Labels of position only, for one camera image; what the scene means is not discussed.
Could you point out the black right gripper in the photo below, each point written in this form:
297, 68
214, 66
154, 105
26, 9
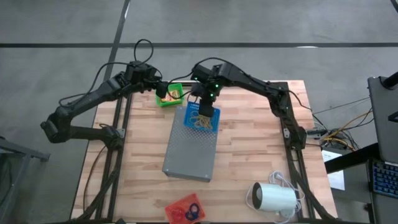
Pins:
206, 104

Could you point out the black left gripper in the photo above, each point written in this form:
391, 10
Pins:
161, 90

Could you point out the yellow green crayon box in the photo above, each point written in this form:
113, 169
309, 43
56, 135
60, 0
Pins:
174, 93

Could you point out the green plastic basket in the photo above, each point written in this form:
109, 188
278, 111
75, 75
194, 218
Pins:
177, 103

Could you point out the blue plastic basket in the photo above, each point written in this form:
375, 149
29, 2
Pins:
189, 121

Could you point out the grey perforated metal riser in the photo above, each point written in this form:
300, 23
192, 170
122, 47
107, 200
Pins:
189, 155

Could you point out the red plastic basket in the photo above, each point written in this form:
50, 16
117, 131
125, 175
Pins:
169, 208

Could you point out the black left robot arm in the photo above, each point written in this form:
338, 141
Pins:
77, 105

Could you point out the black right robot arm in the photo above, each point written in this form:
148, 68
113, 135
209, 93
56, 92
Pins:
258, 85

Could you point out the black desk bar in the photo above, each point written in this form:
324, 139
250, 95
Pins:
351, 160

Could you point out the white cylindrical device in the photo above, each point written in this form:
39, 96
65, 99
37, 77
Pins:
276, 197

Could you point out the white paper sheet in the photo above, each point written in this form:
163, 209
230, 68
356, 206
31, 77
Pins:
337, 180

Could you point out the grey metal stand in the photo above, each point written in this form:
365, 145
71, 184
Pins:
18, 152

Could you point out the black keyboard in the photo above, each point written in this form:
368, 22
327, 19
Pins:
385, 179

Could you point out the grey metal bracket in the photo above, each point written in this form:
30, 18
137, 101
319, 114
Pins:
286, 133
122, 133

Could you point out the black aluminium table frame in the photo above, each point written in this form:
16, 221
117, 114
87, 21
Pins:
298, 174

